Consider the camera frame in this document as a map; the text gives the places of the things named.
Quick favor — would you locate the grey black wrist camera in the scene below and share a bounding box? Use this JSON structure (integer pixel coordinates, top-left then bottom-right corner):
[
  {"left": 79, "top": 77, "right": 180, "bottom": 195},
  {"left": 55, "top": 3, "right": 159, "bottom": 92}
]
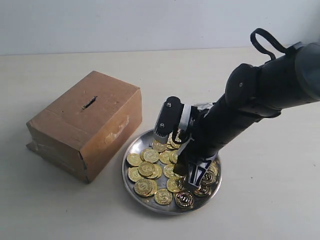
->
[{"left": 153, "top": 96, "right": 192, "bottom": 144}]

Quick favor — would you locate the gold coin right side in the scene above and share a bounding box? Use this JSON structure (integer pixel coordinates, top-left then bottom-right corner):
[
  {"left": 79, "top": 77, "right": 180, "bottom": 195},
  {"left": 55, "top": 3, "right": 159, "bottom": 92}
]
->
[{"left": 201, "top": 170, "right": 217, "bottom": 186}]

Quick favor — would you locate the gold coin front bottom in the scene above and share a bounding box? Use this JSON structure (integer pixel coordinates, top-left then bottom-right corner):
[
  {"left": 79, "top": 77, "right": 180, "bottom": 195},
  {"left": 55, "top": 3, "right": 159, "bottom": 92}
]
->
[{"left": 174, "top": 190, "right": 194, "bottom": 208}]

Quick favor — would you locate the black cable loop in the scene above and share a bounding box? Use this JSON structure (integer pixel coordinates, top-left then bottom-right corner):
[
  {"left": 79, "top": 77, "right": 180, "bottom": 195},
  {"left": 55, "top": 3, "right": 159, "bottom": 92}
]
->
[{"left": 250, "top": 28, "right": 295, "bottom": 61}]

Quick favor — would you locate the gold coin bottom left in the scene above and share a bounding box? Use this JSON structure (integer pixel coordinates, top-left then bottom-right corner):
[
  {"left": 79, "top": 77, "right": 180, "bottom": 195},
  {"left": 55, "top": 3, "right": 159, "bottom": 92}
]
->
[{"left": 154, "top": 188, "right": 173, "bottom": 205}]

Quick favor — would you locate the gold coin upper left standing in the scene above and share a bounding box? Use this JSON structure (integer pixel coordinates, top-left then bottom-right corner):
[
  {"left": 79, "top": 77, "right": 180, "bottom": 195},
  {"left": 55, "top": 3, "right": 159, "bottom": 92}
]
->
[{"left": 151, "top": 140, "right": 167, "bottom": 153}]

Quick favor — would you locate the gold coin lower left stack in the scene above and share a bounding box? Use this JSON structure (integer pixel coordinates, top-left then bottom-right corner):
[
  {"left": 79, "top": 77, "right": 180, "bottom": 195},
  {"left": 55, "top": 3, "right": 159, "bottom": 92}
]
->
[{"left": 134, "top": 178, "right": 158, "bottom": 197}]

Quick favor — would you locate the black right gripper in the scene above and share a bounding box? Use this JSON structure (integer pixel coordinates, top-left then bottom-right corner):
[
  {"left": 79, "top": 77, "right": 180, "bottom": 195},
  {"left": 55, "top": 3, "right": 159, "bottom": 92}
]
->
[{"left": 174, "top": 101, "right": 253, "bottom": 191}]

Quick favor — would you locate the gold coin far left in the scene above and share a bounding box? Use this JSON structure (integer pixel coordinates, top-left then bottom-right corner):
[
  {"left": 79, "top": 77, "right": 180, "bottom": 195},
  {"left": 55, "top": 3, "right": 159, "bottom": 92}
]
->
[{"left": 126, "top": 153, "right": 142, "bottom": 167}]

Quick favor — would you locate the gold coin left centre top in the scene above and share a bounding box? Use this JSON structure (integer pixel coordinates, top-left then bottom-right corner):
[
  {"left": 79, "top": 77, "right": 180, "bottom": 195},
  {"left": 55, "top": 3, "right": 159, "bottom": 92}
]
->
[{"left": 138, "top": 161, "right": 156, "bottom": 177}]

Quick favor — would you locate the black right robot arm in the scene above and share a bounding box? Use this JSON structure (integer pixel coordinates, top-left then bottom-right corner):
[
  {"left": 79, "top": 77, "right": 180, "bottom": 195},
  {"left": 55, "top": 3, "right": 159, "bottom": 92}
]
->
[{"left": 174, "top": 43, "right": 320, "bottom": 191}]

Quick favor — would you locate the gold coin lower centre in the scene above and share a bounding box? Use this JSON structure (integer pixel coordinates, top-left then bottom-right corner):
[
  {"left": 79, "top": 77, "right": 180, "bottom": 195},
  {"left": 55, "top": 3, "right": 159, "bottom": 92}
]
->
[{"left": 166, "top": 176, "right": 185, "bottom": 193}]

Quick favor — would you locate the round silver metal plate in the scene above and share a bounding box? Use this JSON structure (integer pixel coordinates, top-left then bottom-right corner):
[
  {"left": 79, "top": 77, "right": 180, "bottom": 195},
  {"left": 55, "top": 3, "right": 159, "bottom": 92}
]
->
[{"left": 121, "top": 129, "right": 222, "bottom": 215}]

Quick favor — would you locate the brown cardboard slotted box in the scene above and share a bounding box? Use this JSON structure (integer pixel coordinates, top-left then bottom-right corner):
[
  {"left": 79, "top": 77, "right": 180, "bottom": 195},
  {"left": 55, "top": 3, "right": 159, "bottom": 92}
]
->
[{"left": 26, "top": 71, "right": 142, "bottom": 184}]

